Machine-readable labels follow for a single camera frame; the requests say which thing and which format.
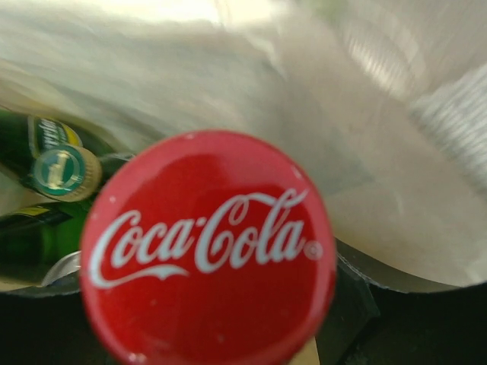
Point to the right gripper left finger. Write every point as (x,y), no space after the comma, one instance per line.
(48,325)

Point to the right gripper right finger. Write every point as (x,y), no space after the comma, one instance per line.
(381,315)

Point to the silver beverage can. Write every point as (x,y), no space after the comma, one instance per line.
(66,268)

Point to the green bottle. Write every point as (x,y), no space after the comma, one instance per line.
(111,163)
(58,159)
(35,238)

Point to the dark cola bottle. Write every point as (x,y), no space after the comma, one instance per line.
(211,247)

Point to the beige canvas bag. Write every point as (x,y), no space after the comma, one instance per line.
(382,103)

